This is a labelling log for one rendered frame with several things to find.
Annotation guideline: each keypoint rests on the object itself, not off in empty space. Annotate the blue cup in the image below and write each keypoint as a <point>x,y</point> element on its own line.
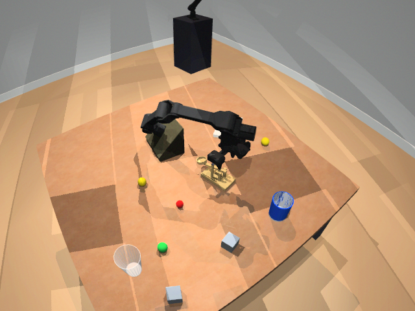
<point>281,204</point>

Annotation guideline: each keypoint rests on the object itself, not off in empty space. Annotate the green ball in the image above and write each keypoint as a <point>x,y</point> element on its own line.
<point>162,247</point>

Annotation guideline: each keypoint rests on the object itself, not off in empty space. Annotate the white paper cup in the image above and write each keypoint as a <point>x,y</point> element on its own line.
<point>128,258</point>

